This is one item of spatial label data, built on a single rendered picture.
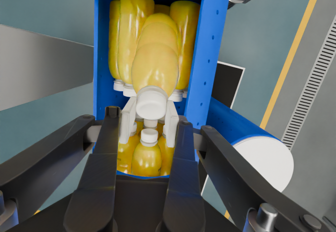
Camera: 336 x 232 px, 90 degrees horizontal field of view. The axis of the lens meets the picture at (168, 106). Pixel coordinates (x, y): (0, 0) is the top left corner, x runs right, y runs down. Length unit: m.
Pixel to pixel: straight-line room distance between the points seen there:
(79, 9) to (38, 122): 1.06
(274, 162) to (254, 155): 0.08
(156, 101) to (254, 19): 1.62
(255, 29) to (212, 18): 1.43
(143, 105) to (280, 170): 0.61
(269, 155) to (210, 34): 0.48
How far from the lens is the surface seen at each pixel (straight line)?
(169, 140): 0.16
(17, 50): 0.85
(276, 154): 0.70
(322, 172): 2.67
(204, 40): 0.32
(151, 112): 0.21
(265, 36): 1.81
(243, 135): 0.63
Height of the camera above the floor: 1.52
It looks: 75 degrees down
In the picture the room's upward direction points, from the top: 166 degrees clockwise
